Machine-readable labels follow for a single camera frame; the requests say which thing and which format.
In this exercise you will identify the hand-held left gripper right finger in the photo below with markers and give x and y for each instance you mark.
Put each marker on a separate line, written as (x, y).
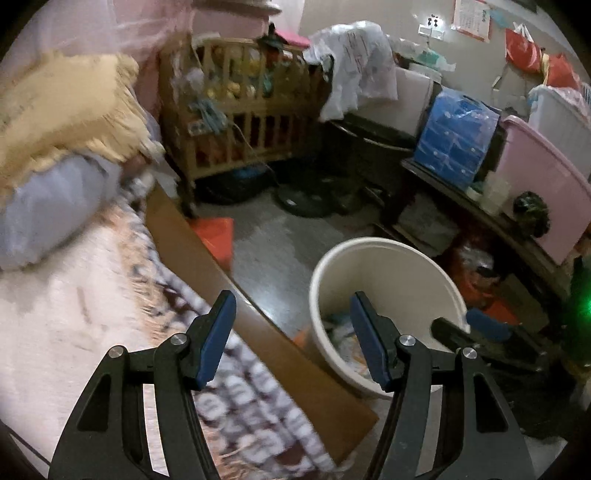
(369, 337)

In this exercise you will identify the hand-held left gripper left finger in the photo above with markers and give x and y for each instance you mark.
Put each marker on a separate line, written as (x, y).
(214, 337)

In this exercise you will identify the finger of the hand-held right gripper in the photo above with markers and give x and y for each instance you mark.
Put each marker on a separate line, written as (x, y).
(485, 323)
(450, 330)

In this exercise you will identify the white plastic bucket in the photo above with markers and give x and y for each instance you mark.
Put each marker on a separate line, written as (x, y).
(392, 267)

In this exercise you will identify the red plastic packaging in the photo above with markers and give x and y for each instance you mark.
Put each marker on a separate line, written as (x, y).
(480, 286)

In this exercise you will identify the red paper sheet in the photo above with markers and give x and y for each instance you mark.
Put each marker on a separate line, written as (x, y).
(214, 235)

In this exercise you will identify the dark crumpled bag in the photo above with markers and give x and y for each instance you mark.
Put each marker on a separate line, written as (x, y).
(531, 212)

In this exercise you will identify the clear plastic jar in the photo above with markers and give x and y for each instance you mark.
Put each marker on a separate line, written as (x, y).
(496, 196)

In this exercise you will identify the dark wooden table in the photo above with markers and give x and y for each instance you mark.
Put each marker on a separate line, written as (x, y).
(461, 194)

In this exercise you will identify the pink plastic bin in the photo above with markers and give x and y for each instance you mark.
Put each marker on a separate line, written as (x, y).
(545, 170)

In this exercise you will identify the blue drawer unit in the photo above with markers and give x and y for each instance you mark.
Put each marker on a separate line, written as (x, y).
(448, 143)

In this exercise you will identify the wooden crib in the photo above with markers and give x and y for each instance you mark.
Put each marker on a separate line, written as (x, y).
(249, 134)

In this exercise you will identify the grey blanket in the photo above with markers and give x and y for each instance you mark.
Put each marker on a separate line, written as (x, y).
(51, 207)

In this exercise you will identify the white storage box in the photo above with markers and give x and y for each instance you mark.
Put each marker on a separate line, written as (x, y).
(558, 115)

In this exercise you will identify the red bag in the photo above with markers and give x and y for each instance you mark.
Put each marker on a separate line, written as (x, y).
(561, 71)
(521, 50)

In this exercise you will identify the teal white package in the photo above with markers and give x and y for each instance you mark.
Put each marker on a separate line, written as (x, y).
(431, 60)

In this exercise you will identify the white printed plastic bag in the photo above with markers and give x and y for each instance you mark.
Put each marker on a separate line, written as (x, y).
(355, 60)

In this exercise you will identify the yellow fringed blanket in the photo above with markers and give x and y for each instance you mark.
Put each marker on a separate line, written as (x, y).
(60, 106)

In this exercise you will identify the pink cloth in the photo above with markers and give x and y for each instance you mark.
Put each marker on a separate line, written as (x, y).
(291, 39)

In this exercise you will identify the pink mosquito net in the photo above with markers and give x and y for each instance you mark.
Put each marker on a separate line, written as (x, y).
(115, 23)

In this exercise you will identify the wooden bed frame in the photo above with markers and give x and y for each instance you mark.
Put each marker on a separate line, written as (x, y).
(277, 350)

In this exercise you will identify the wall calendar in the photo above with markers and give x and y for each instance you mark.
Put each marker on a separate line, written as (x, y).
(471, 21)

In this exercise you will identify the white wall socket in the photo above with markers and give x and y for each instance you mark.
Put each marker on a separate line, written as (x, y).
(434, 23)

